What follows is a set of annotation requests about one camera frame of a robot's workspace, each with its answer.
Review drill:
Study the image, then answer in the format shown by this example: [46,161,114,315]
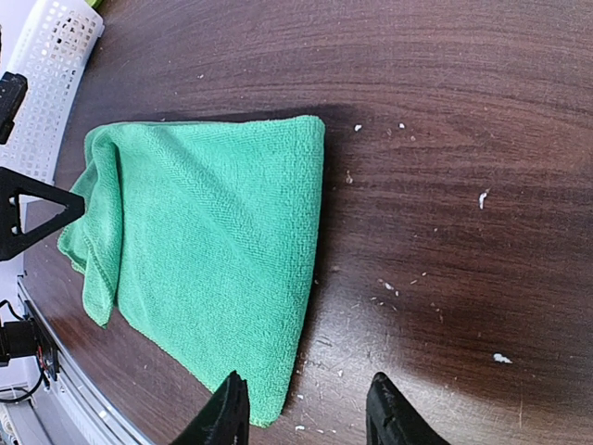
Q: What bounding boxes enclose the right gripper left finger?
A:
[170,371,250,445]

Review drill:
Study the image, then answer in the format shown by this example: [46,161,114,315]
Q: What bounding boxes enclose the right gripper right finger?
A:
[366,372,449,445]

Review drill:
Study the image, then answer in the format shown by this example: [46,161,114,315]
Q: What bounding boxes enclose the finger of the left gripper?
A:
[1,167,85,261]

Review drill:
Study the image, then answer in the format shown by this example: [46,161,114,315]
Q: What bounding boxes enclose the green microfiber towel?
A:
[57,115,325,427]

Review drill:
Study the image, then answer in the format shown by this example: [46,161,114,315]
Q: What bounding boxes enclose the white perforated plastic basket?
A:
[1,1,105,184]

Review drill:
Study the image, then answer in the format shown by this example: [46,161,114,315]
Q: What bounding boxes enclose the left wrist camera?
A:
[0,71,28,145]

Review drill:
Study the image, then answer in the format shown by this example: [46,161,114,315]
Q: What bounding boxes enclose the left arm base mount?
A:
[1,299,59,405]

